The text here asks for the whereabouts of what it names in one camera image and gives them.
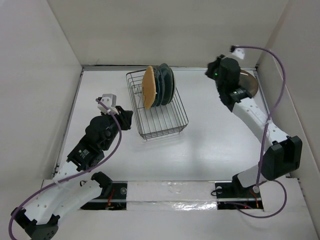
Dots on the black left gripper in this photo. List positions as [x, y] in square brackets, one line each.
[124, 117]

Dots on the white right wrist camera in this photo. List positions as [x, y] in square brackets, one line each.
[237, 52]

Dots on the grey wire dish rack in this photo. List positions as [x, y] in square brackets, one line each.
[157, 121]

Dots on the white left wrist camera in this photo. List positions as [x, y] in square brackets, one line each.
[107, 104]

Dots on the silver mounting rail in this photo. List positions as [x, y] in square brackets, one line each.
[174, 196]

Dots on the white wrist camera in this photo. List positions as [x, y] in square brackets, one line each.
[107, 104]
[237, 52]

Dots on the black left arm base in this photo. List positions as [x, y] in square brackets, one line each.
[113, 194]

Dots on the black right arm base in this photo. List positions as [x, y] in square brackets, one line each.
[237, 192]

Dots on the teal scalloped plate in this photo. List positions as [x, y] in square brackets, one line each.
[158, 85]

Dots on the woven bamboo plate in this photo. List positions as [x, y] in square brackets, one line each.
[149, 87]

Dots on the grey-blue round plate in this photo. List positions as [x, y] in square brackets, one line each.
[169, 86]

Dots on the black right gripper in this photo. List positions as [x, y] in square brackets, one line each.
[211, 65]

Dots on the brown speckled plate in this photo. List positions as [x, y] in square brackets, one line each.
[248, 82]

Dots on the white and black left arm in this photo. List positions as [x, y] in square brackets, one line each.
[75, 183]

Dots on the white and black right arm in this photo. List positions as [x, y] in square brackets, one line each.
[280, 153]

